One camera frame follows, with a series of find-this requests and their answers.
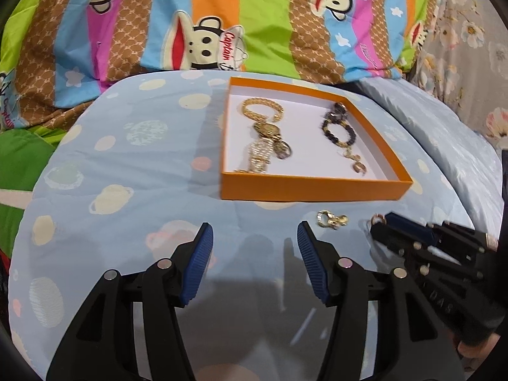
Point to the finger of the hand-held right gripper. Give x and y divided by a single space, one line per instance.
391 238
408 226

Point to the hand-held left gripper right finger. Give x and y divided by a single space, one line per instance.
313 262

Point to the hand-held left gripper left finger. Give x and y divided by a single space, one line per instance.
198 262

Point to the orange cardboard box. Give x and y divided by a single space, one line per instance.
317 190

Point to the gold watch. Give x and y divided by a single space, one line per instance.
266 129

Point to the person's right hand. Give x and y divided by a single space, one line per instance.
478 352

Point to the plain light blue quilt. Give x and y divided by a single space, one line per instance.
444 147

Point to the light blue planet-print sheet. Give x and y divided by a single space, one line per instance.
139 166

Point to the grey floral cloth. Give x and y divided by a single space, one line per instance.
468 47

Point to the striped cartoon monkey blanket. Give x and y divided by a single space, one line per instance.
258 16

